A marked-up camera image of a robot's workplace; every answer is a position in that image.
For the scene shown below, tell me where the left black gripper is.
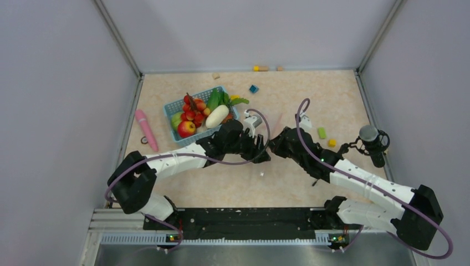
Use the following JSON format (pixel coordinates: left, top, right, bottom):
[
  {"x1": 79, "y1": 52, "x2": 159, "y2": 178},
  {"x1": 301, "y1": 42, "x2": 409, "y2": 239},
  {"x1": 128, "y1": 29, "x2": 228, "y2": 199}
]
[{"x1": 225, "y1": 129, "x2": 271, "y2": 163}]

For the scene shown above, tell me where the clear pink-dotted zip bag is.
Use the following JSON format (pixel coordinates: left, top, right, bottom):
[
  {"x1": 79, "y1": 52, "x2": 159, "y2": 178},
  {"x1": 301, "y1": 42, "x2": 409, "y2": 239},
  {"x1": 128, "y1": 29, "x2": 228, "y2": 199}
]
[{"x1": 259, "y1": 109, "x2": 283, "y2": 177}]

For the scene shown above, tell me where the red cherry bunch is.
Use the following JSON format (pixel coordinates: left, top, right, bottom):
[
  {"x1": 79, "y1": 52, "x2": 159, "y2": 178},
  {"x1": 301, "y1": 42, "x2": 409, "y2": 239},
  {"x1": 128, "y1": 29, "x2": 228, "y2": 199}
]
[{"x1": 180, "y1": 93, "x2": 211, "y2": 128}]

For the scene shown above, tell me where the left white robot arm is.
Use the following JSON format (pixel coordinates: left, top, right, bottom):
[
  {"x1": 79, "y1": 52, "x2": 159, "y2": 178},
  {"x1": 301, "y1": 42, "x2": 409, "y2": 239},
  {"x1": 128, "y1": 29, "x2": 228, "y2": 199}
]
[{"x1": 107, "y1": 120, "x2": 270, "y2": 229}]

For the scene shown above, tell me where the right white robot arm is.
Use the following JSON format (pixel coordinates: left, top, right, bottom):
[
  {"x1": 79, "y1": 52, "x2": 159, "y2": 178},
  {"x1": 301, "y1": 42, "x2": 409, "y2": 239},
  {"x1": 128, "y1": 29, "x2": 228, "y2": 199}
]
[{"x1": 269, "y1": 127, "x2": 443, "y2": 250}]

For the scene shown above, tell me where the red peach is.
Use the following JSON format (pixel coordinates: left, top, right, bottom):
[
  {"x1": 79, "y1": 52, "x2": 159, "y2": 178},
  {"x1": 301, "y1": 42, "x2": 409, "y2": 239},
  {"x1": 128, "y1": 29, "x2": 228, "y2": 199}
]
[{"x1": 221, "y1": 113, "x2": 233, "y2": 124}]

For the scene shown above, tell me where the green block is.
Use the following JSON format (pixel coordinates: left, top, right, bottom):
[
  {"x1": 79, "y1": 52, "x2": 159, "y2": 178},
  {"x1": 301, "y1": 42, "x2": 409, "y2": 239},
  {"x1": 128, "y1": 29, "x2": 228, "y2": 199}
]
[{"x1": 317, "y1": 127, "x2": 327, "y2": 139}]

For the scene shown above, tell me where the white radish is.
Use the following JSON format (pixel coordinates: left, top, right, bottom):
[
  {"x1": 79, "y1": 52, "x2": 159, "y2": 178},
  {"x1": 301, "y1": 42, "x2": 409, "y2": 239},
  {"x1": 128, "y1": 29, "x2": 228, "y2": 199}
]
[{"x1": 205, "y1": 105, "x2": 229, "y2": 129}]

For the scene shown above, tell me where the yellow cube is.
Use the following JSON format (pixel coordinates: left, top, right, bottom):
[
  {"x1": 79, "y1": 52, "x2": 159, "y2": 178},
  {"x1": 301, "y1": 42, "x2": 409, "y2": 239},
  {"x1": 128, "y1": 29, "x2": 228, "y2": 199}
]
[{"x1": 328, "y1": 139, "x2": 337, "y2": 147}]

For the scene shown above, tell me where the green leafy vegetable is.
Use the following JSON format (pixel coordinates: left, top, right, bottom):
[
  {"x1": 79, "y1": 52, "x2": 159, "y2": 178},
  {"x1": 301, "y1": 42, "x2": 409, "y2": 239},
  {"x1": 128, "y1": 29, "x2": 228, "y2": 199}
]
[{"x1": 207, "y1": 88, "x2": 249, "y2": 111}]

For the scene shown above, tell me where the red yellow apple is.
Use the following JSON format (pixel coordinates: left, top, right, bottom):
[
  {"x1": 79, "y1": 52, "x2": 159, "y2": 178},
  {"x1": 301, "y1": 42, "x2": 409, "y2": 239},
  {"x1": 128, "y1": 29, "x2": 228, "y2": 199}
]
[{"x1": 177, "y1": 121, "x2": 197, "y2": 138}]

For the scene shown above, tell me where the blue square block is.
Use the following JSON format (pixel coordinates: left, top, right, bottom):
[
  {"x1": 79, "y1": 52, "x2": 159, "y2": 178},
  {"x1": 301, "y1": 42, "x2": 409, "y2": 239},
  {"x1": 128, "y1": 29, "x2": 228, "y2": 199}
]
[{"x1": 249, "y1": 84, "x2": 259, "y2": 94}]

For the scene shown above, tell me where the green apple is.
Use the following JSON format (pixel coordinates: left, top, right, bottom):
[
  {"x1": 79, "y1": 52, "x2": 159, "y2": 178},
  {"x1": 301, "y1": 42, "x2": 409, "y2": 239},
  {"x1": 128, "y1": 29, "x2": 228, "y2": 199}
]
[{"x1": 171, "y1": 112, "x2": 184, "y2": 131}]

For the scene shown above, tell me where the black microphone on stand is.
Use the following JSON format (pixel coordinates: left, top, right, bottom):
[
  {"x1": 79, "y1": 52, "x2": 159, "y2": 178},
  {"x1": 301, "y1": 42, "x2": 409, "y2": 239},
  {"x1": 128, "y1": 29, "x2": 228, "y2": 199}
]
[{"x1": 312, "y1": 124, "x2": 391, "y2": 187}]

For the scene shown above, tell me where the pink cylindrical bottle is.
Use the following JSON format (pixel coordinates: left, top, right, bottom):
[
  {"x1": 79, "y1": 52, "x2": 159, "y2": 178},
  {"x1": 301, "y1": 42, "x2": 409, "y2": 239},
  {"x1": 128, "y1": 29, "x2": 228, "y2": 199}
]
[{"x1": 135, "y1": 109, "x2": 159, "y2": 152}]

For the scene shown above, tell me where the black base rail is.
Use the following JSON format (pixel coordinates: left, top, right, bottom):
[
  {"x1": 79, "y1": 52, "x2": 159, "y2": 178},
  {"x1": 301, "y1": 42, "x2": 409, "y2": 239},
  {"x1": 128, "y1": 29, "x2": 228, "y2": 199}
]
[{"x1": 143, "y1": 207, "x2": 350, "y2": 250}]

